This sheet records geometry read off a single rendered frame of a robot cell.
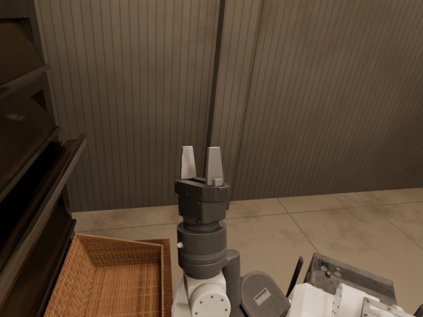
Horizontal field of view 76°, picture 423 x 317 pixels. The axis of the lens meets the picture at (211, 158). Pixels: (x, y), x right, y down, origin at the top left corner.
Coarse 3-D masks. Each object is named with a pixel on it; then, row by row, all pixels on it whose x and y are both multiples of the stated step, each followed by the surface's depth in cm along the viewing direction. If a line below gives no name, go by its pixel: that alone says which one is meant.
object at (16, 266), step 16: (64, 144) 118; (48, 160) 105; (32, 176) 95; (48, 176) 94; (64, 176) 94; (16, 192) 87; (32, 192) 86; (0, 208) 80; (16, 208) 79; (32, 208) 79; (48, 208) 80; (0, 224) 74; (16, 224) 73; (0, 240) 68; (32, 240) 69; (0, 256) 63; (16, 272) 61; (0, 288) 56
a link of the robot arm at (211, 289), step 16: (224, 256) 46; (192, 272) 45; (208, 272) 44; (224, 272) 49; (192, 288) 45; (208, 288) 44; (224, 288) 46; (192, 304) 43; (208, 304) 43; (224, 304) 43
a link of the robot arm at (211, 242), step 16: (176, 192) 49; (192, 192) 45; (208, 192) 42; (224, 192) 43; (192, 208) 45; (208, 208) 43; (224, 208) 45; (192, 224) 45; (208, 224) 45; (224, 224) 48; (192, 240) 44; (208, 240) 44; (224, 240) 46; (192, 256) 44; (208, 256) 44
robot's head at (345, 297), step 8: (344, 288) 52; (352, 288) 53; (336, 296) 55; (344, 296) 51; (352, 296) 51; (360, 296) 51; (368, 296) 52; (336, 304) 53; (344, 304) 50; (352, 304) 50; (360, 304) 50; (336, 312) 52; (344, 312) 50; (352, 312) 50; (360, 312) 50; (376, 312) 49; (384, 312) 50
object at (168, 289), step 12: (132, 240) 182; (144, 240) 183; (156, 240) 184; (168, 240) 185; (168, 252) 176; (168, 264) 167; (168, 276) 160; (96, 288) 149; (144, 288) 151; (168, 288) 153; (120, 300) 144; (168, 300) 146; (132, 312) 139; (168, 312) 141
